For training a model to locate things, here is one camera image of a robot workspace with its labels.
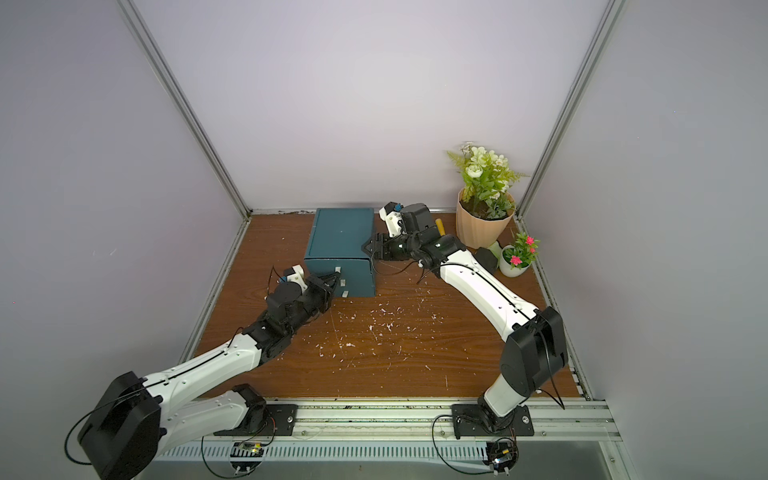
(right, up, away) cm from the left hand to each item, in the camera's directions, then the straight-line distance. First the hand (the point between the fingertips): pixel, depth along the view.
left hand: (345, 272), depth 77 cm
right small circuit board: (+39, -43, -7) cm, 59 cm away
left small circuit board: (-23, -43, -6) cm, 49 cm away
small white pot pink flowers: (+51, +2, +13) cm, 52 cm away
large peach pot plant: (+45, +21, +23) cm, 55 cm away
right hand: (+6, +8, -1) cm, 10 cm away
